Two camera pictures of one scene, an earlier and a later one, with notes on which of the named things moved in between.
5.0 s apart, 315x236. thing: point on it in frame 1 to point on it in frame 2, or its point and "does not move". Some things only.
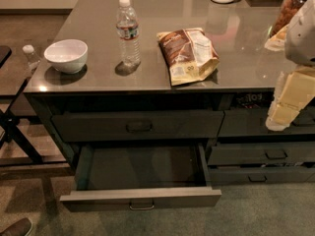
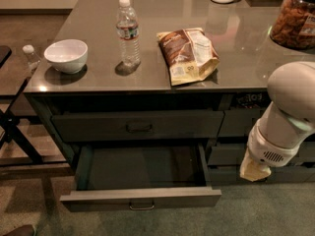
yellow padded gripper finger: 280,117 to 251,169
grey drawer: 220,177 does not move
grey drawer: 253,122 does not move
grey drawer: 136,177 does not move
